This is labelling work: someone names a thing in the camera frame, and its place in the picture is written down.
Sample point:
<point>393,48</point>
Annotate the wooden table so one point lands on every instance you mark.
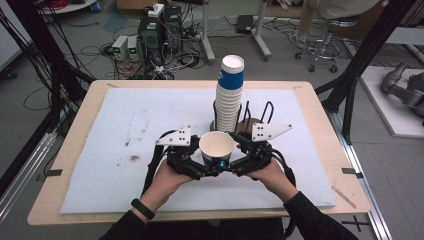
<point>321,133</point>

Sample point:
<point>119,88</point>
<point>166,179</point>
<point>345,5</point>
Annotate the white foam mat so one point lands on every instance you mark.
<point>110,133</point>

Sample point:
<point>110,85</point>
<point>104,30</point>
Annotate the grey desk leg frame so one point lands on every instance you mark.
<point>207,33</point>
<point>261,33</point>

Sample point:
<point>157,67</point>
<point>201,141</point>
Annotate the chrome wheeled stool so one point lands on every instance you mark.
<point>325,46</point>

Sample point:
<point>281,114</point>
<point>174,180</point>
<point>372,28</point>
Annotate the white platform board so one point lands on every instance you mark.
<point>376,113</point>

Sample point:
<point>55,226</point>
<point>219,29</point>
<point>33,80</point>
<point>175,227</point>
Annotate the black box on floor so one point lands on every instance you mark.
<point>244,24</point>

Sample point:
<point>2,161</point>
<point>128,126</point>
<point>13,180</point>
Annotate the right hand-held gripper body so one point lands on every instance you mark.
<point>260,153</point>

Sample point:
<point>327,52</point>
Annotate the person's right hand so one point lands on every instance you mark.
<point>276,180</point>

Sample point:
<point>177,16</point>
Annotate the black wristband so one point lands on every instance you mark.
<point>143,208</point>

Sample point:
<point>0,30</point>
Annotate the thin wooden stick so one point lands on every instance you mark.
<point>343,196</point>

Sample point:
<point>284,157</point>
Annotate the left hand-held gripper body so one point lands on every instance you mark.
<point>180,156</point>

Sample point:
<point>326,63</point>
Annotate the grey bench power supply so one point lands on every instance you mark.
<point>132,48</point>
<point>119,46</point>

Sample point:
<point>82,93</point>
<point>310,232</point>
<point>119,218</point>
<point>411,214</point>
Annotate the white round table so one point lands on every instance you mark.
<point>73,6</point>

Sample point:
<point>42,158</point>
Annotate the person's left hand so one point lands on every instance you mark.
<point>163,188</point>

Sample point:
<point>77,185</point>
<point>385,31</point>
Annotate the black computer tower round grille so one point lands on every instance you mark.
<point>151,40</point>

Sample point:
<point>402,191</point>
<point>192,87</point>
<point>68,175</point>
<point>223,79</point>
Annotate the white power strip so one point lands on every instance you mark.
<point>156,10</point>

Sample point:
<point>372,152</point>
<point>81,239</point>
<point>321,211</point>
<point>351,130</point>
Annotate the aluminium rail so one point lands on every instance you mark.
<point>363,186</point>
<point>23,170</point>

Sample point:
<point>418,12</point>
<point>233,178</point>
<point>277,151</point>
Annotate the single blue paper cup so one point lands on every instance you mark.
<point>216,145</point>

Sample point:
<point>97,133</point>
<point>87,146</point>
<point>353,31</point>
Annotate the stack of paper cups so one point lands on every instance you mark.
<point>230,100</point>

